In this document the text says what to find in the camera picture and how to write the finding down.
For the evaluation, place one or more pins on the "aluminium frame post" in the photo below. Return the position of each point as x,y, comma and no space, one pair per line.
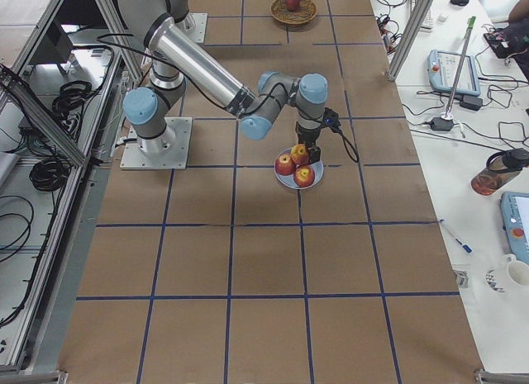
409,34

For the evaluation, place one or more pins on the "black computer mouse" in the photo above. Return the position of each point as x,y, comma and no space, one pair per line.
459,3

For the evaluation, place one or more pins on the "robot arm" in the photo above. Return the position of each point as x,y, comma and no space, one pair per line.
158,24

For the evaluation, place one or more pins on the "red apple plate left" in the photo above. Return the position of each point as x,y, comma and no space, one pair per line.
284,165

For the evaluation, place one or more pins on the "blue teach pendant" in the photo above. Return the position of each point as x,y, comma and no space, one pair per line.
442,68

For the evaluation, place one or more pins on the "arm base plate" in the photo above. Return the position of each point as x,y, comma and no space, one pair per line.
169,151
194,25

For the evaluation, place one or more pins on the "brown water bottle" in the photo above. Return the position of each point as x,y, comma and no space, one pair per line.
500,169

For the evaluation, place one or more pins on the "red yellow apple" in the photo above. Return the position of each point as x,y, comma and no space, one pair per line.
299,154

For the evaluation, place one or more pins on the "red apple plate front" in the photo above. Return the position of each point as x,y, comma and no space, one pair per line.
304,176

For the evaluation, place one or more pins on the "white mug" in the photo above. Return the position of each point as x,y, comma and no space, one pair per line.
511,275

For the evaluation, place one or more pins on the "dark red apple in basket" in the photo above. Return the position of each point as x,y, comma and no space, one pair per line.
292,5

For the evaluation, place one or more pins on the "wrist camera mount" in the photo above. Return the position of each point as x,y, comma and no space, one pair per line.
331,120

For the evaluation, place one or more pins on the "light blue plate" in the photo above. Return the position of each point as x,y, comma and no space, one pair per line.
288,180

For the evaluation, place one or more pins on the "woven wicker basket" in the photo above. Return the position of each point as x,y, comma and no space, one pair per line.
302,17

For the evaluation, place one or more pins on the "blue white pen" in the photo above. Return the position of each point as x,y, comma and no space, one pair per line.
455,237

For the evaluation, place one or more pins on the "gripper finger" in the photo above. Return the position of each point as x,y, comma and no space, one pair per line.
314,153

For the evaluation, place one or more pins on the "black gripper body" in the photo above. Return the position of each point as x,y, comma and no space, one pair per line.
307,135

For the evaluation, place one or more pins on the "red apple plate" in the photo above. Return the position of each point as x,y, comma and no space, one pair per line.
304,176
284,165

